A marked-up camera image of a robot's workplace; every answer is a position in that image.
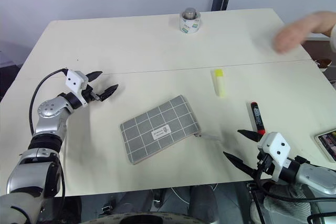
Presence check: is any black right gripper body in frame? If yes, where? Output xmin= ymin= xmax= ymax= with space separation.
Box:
xmin=250 ymin=148 xmax=275 ymax=182

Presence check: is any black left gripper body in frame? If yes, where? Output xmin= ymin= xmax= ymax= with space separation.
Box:
xmin=83 ymin=84 xmax=103 ymax=103

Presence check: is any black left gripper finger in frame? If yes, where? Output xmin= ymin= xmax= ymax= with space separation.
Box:
xmin=100 ymin=84 xmax=119 ymax=102
xmin=86 ymin=71 xmax=103 ymax=82

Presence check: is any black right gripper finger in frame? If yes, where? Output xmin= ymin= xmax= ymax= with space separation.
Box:
xmin=237 ymin=129 xmax=264 ymax=143
xmin=223 ymin=152 xmax=255 ymax=177

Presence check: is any grey checked pencil pouch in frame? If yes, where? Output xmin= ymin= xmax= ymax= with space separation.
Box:
xmin=120 ymin=94 xmax=222 ymax=166

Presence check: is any person's bare hand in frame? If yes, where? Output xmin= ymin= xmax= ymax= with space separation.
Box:
xmin=272 ymin=11 xmax=336 ymax=55

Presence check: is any red and black marker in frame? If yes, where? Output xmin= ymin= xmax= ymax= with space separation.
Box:
xmin=249 ymin=101 xmax=267 ymax=135

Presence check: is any grey striped cloth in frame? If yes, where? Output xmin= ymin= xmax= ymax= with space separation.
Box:
xmin=249 ymin=182 xmax=317 ymax=224

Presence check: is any dark grey leg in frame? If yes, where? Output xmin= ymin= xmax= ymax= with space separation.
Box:
xmin=188 ymin=185 xmax=219 ymax=224

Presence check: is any yellow highlighter pen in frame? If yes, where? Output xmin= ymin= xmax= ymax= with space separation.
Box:
xmin=210 ymin=69 xmax=227 ymax=99

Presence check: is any white smartphone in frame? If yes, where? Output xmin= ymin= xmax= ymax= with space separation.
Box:
xmin=313 ymin=128 xmax=336 ymax=163

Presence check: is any black furniture piece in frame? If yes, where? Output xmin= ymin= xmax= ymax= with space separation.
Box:
xmin=0 ymin=39 xmax=27 ymax=102

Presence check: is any brown and white object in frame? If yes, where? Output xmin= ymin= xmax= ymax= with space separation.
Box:
xmin=316 ymin=58 xmax=333 ymax=72

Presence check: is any white sticker tape roll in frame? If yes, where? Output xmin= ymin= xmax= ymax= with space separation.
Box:
xmin=179 ymin=11 xmax=202 ymax=35

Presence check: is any silver metal cylinder weight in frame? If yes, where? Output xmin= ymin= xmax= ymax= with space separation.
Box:
xmin=183 ymin=7 xmax=200 ymax=22

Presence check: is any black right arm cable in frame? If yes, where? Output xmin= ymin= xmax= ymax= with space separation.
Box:
xmin=255 ymin=155 xmax=336 ymax=205

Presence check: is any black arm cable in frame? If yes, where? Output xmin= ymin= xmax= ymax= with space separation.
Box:
xmin=255 ymin=155 xmax=336 ymax=205
xmin=28 ymin=68 xmax=69 ymax=137

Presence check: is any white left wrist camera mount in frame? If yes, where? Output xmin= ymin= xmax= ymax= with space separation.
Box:
xmin=64 ymin=69 xmax=89 ymax=108

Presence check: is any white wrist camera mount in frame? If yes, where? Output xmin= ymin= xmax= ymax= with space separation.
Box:
xmin=257 ymin=132 xmax=292 ymax=182
xmin=64 ymin=69 xmax=89 ymax=108

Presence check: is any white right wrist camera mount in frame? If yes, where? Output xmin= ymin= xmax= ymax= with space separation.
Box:
xmin=257 ymin=132 xmax=292 ymax=182

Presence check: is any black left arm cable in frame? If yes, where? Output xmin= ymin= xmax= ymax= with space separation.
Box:
xmin=28 ymin=68 xmax=69 ymax=137

